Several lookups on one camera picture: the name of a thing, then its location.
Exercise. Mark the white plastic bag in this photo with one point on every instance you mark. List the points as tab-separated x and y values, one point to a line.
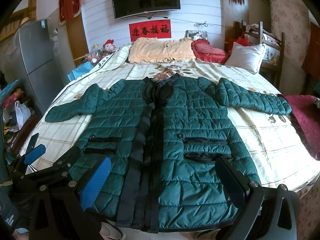
23	113

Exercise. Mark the grey refrigerator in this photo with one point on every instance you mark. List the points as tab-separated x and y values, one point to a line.
28	55

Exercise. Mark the cream floral checked bedspread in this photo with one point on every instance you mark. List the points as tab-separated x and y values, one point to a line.
276	149

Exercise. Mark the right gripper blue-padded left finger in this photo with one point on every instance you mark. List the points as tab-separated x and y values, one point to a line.
92	182

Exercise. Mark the red gold pennant banner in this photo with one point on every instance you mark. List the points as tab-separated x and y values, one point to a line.
68	10

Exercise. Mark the red heart-shaped cushion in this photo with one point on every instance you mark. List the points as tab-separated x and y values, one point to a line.
205	52

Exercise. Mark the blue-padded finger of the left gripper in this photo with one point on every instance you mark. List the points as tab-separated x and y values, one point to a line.
34	154

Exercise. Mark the white square pillow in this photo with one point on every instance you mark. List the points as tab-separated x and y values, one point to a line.
247	57

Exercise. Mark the wooden chair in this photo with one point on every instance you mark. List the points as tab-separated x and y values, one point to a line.
272	62

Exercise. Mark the pig plush toy red hat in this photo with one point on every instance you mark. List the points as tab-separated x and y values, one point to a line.
109	47

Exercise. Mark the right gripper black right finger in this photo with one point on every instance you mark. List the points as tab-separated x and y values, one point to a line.
234	182

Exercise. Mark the red banner with black characters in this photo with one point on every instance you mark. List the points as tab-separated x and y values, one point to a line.
150	29

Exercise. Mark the scissors hanging on wall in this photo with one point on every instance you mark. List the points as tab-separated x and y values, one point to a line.
201	25

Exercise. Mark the dark green quilted jacket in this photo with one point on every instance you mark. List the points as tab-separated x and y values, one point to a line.
163	138

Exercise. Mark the peach fringed pillow cover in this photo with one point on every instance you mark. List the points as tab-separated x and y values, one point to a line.
152	50

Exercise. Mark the framed photo on headboard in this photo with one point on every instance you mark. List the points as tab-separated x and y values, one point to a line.
196	34

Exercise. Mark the blue paper bag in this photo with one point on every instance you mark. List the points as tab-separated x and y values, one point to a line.
80	71

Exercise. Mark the maroon blanket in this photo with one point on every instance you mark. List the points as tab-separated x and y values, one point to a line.
305	119

